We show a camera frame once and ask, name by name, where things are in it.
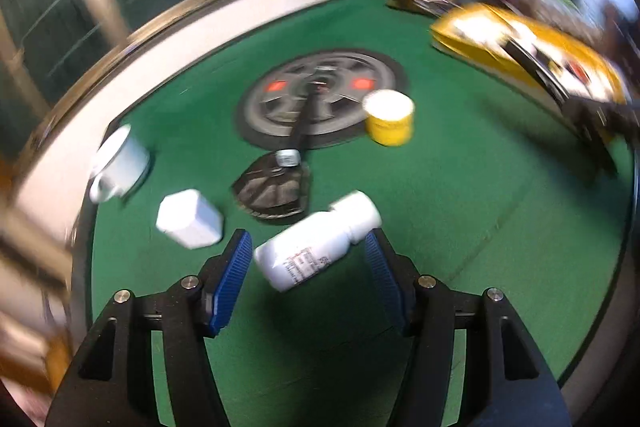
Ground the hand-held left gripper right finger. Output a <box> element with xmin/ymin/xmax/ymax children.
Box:
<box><xmin>363</xmin><ymin>228</ymin><xmax>573</xmax><ymax>427</ymax></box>

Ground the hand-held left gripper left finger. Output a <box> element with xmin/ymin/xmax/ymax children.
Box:
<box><xmin>45</xmin><ymin>228</ymin><xmax>254</xmax><ymax>427</ymax></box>

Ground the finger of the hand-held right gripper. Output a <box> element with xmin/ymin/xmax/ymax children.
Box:
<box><xmin>502</xmin><ymin>34</ymin><xmax>576</xmax><ymax>108</ymax></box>

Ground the yellow tray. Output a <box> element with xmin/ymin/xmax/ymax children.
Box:
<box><xmin>430</xmin><ymin>3</ymin><xmax>628</xmax><ymax>108</ymax></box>

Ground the small white round bottle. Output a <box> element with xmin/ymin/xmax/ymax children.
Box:
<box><xmin>254</xmin><ymin>189</ymin><xmax>384</xmax><ymax>293</ymax></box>

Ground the white square bottle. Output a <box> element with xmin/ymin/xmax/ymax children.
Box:
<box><xmin>155</xmin><ymin>188</ymin><xmax>224</xmax><ymax>251</ymax></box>

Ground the dark flat slab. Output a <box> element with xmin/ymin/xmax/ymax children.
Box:
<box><xmin>390</xmin><ymin>0</ymin><xmax>451</xmax><ymax>15</ymax></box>

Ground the yellow jar with cream lid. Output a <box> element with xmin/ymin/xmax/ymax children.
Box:
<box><xmin>362</xmin><ymin>89</ymin><xmax>416</xmax><ymax>148</ymax></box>

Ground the white mug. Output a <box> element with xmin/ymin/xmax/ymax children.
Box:
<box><xmin>89</xmin><ymin>125</ymin><xmax>152</xmax><ymax>204</ymax></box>

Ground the grey wheel-shaped table console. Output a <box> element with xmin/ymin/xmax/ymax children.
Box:
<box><xmin>235</xmin><ymin>48</ymin><xmax>408</xmax><ymax>152</ymax></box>

